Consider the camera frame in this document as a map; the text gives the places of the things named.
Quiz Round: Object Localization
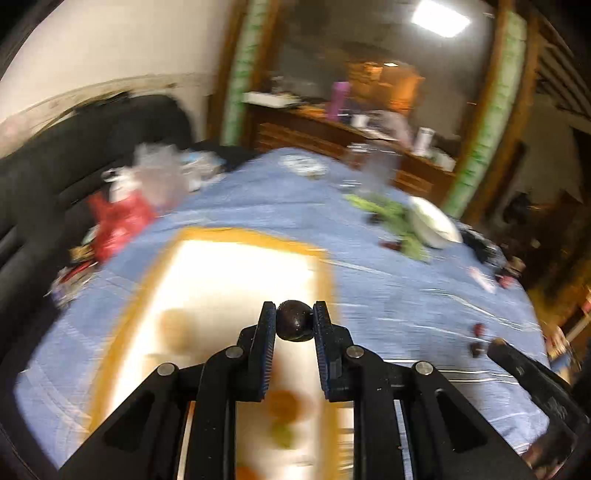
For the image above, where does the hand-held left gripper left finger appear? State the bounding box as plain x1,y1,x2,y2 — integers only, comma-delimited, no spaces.
58,301,277,480

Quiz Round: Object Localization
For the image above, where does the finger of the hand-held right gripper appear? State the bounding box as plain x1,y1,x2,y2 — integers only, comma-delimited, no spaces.
487,338,579,416

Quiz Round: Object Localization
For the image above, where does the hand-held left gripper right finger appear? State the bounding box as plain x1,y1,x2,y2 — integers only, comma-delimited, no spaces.
312,301,537,480

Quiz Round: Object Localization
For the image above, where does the dark round plum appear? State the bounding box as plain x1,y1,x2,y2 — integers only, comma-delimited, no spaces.
276,299,317,343

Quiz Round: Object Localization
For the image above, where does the white tray with orange rim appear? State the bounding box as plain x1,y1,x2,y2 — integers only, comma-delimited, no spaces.
85,227,356,480

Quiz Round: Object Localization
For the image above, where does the round green fruit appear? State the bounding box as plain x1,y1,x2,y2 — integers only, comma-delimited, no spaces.
270,422,298,449

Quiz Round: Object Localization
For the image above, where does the blue checked tablecloth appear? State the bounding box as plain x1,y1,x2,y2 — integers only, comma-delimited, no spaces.
14,147,552,467

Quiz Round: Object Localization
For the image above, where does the white printed card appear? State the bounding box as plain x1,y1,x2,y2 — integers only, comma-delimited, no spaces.
466,266,498,294

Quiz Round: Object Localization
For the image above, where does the green leafy vegetable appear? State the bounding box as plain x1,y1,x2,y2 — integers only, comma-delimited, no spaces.
345,193,430,264

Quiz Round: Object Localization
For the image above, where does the white bowl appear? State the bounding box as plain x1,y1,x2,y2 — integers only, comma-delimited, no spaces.
409,196,463,250

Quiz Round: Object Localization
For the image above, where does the patterned plate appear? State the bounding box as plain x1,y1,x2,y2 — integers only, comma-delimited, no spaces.
279,154,329,178

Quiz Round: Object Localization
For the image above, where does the red plastic bag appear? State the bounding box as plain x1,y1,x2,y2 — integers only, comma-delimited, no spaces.
87,190,158,263

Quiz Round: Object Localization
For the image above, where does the wooden counter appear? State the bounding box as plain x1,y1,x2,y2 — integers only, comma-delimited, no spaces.
247,99,458,204

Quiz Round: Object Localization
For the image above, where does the white tube container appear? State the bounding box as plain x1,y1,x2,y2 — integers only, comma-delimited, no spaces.
413,128,436,158

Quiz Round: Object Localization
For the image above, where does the crumpled clear plastic bag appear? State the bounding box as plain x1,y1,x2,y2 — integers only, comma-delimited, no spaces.
372,110,414,146

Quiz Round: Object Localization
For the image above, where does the pink bottle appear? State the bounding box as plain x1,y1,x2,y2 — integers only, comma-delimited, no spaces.
328,82,350,121

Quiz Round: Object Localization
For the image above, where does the black sofa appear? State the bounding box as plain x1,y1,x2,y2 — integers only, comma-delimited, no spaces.
0,95,195,361

